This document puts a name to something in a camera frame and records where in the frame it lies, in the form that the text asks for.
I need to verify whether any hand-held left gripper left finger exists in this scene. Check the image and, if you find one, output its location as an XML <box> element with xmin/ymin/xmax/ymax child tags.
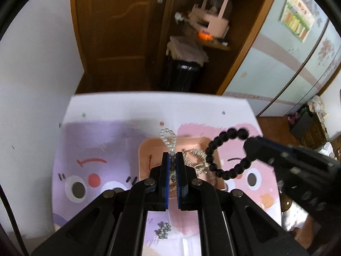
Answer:
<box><xmin>30</xmin><ymin>152</ymin><xmax>171</xmax><ymax>256</ymax></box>

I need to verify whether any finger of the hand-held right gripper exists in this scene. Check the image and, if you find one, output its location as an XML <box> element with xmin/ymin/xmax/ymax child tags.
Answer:
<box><xmin>256</xmin><ymin>136</ymin><xmax>299</xmax><ymax>154</ymax></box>
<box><xmin>244</xmin><ymin>136</ymin><xmax>289</xmax><ymax>172</ymax></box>

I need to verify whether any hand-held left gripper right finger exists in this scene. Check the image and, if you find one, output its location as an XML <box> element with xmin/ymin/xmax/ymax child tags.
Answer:
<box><xmin>176</xmin><ymin>151</ymin><xmax>309</xmax><ymax>256</ymax></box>

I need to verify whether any pink plastic tray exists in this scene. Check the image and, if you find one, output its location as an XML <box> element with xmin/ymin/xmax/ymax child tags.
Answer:
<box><xmin>138</xmin><ymin>136</ymin><xmax>227</xmax><ymax>200</ymax></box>

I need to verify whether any white pearl necklace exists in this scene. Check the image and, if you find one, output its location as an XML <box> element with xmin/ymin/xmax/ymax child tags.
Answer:
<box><xmin>160</xmin><ymin>128</ymin><xmax>178</xmax><ymax>172</ymax></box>

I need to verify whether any black bead bracelet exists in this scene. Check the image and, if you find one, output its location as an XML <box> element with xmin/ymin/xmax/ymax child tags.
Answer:
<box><xmin>205</xmin><ymin>128</ymin><xmax>257</xmax><ymax>181</ymax></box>

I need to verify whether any person's right forearm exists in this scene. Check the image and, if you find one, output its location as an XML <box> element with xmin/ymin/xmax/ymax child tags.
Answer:
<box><xmin>292</xmin><ymin>213</ymin><xmax>324</xmax><ymax>256</ymax></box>

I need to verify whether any dark wooden cabinet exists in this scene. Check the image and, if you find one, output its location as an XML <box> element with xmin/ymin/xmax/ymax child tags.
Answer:
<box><xmin>290</xmin><ymin>107</ymin><xmax>328</xmax><ymax>143</ymax></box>

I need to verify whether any cream crumpled cloth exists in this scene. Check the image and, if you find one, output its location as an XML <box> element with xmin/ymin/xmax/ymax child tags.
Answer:
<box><xmin>308</xmin><ymin>96</ymin><xmax>327</xmax><ymax>118</ymax></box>

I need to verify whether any cartoon printed tablecloth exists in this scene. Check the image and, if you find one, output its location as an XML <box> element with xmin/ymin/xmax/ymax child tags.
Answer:
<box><xmin>52</xmin><ymin>92</ymin><xmax>283</xmax><ymax>256</ymax></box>

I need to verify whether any pale blue sliding wardrobe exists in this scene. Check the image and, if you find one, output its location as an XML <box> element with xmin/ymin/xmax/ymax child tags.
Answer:
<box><xmin>221</xmin><ymin>0</ymin><xmax>341</xmax><ymax>118</ymax></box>

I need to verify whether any black bin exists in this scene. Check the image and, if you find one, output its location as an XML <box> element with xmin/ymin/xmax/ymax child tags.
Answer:
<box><xmin>162</xmin><ymin>57</ymin><xmax>204</xmax><ymax>93</ymax></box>

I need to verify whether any wooden shelf cabinet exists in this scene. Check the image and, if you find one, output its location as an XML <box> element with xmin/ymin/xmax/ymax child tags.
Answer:
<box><xmin>157</xmin><ymin>0</ymin><xmax>283</xmax><ymax>95</ymax></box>

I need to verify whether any folded beige cloth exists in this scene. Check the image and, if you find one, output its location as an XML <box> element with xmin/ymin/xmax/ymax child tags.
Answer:
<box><xmin>166</xmin><ymin>35</ymin><xmax>209</xmax><ymax>64</ymax></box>

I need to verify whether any brown wooden door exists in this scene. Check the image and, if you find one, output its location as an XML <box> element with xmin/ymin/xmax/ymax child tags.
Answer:
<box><xmin>70</xmin><ymin>0</ymin><xmax>174</xmax><ymax>94</ymax></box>

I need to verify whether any round wooden post knob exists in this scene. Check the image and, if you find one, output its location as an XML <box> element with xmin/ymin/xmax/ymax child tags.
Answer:
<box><xmin>281</xmin><ymin>194</ymin><xmax>294</xmax><ymax>214</ymax></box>

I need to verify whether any wall poster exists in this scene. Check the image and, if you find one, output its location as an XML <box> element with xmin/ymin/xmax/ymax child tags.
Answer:
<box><xmin>280</xmin><ymin>0</ymin><xmax>315</xmax><ymax>43</ymax></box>

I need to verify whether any pink jewelry organizer with handle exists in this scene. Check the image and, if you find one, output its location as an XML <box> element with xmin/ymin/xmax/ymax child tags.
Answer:
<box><xmin>186</xmin><ymin>0</ymin><xmax>231</xmax><ymax>39</ymax></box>

